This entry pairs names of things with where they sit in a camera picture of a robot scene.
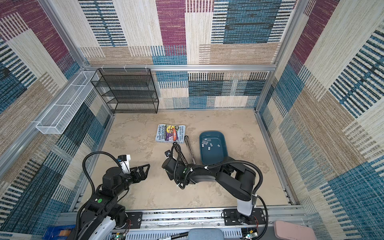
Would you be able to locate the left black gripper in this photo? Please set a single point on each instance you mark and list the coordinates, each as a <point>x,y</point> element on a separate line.
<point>142,175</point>

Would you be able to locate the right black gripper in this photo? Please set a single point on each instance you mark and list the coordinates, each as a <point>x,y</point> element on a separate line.
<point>171,177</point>

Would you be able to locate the teal plastic tray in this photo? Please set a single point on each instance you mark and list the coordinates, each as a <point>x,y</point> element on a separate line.
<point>214,155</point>

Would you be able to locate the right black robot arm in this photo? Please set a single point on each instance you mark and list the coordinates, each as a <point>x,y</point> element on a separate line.
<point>241,179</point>

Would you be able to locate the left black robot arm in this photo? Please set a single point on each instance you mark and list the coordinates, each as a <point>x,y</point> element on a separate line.
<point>102,213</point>

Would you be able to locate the treehouse paperback book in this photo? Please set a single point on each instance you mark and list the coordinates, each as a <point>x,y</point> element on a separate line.
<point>170,133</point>

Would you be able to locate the staple strips in tray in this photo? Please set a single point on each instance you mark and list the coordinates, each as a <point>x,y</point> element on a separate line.
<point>210,143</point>

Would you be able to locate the grey blue chair back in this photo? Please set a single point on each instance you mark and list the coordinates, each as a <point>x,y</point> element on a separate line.
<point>205,234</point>

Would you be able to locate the blue box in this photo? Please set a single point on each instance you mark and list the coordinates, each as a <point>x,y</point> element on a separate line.
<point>58,232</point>

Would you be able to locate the pink case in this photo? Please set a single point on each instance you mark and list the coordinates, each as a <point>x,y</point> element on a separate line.
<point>288,231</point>

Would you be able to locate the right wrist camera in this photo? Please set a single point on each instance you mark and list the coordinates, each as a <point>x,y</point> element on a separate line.
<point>169,154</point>

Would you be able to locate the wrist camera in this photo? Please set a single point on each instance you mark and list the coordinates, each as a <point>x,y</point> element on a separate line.
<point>169,154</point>
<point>124,161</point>

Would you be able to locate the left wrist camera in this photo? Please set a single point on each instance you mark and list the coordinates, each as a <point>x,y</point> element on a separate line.
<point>124,161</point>

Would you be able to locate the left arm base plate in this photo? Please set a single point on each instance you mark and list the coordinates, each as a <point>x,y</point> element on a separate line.
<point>134,220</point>

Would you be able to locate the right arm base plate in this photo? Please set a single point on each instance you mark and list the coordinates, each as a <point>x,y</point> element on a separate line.
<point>258,216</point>

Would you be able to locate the black wire mesh shelf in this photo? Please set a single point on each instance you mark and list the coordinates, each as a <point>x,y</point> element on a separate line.
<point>127,90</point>

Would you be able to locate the white wire mesh basket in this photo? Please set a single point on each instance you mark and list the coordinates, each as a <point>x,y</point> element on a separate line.
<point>59,116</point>

